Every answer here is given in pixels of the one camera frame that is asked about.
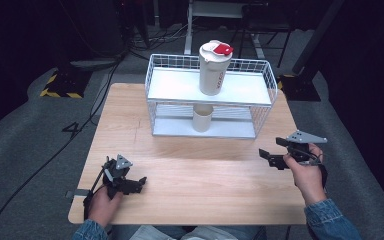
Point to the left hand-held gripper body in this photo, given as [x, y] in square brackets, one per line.
[118, 173]

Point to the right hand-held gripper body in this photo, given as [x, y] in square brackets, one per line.
[303, 141]

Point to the white cup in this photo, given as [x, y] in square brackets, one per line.
[202, 120]

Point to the white tumbler with red lid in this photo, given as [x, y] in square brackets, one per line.
[213, 70]

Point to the person's left hand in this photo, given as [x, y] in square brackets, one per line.
[101, 208]

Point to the person's right hand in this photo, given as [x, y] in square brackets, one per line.
[308, 178]

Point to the grey tape strip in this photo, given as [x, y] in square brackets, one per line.
[78, 193]

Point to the person's lap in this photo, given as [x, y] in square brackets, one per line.
[193, 234]

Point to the black slanted pole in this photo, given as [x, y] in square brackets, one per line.
[316, 36]

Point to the white metal stand leg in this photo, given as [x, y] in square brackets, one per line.
[188, 36]

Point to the yellow black striped base plate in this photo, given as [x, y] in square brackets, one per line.
[300, 88]
[65, 85]

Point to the black metal frame stand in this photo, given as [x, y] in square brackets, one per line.
[263, 26]

